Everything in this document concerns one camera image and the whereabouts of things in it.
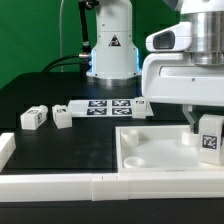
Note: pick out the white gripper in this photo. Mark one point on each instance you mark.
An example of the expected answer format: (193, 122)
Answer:
(172, 78)

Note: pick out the white square tabletop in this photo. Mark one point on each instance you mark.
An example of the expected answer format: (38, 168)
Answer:
(159, 148)

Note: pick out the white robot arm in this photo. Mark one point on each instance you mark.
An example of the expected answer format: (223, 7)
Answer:
(200, 34)

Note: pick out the white U-shaped obstacle fence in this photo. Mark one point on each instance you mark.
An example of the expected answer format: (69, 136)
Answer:
(112, 186)

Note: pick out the white marker sheet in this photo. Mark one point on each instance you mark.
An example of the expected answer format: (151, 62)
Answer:
(105, 108)

